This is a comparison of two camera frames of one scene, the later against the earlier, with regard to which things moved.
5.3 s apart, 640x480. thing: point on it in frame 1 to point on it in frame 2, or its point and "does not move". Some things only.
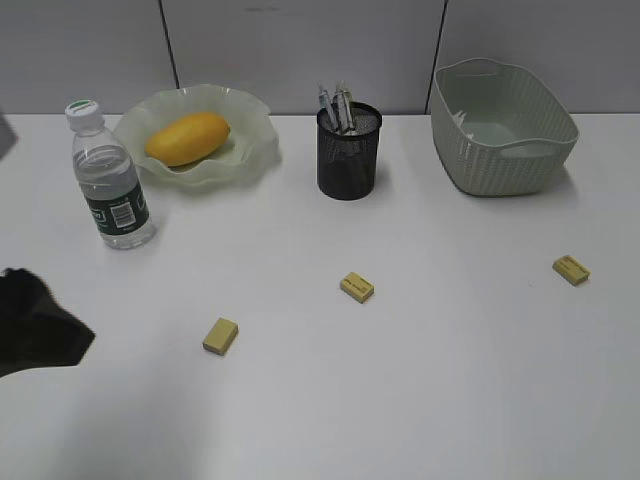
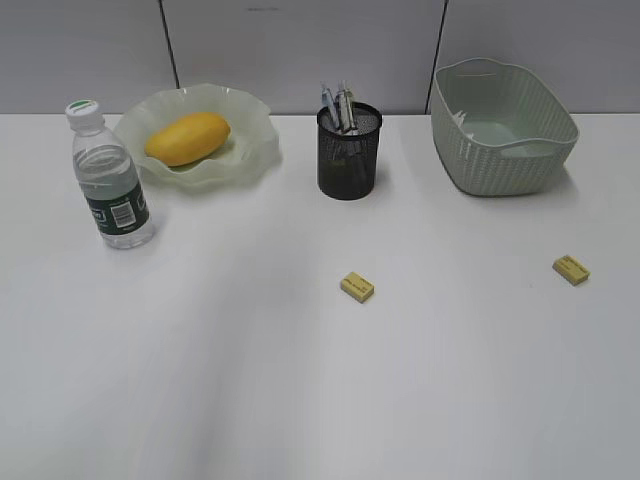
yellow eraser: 219,336 to 336,171
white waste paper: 459,120 does not move
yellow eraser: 572,270 does not move
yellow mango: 187,138 does not move
